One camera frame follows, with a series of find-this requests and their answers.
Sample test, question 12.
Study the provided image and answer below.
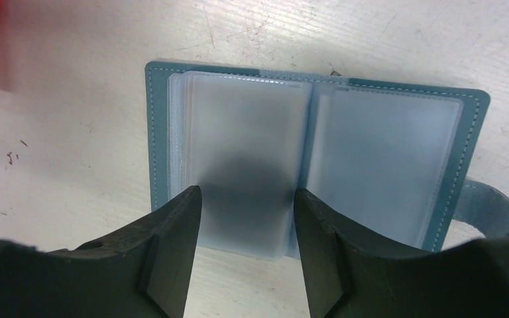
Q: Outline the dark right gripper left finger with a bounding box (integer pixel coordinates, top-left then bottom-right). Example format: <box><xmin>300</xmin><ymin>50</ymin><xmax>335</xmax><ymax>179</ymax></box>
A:
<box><xmin>0</xmin><ymin>185</ymin><xmax>202</xmax><ymax>317</ymax></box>

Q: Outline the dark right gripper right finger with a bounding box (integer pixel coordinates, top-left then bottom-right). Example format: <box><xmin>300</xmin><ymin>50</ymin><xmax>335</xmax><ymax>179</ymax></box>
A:
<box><xmin>294</xmin><ymin>189</ymin><xmax>509</xmax><ymax>317</ymax></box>

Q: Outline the blue leather card holder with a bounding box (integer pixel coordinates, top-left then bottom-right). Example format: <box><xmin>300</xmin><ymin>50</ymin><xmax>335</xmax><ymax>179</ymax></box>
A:
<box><xmin>144</xmin><ymin>62</ymin><xmax>509</xmax><ymax>260</ymax></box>

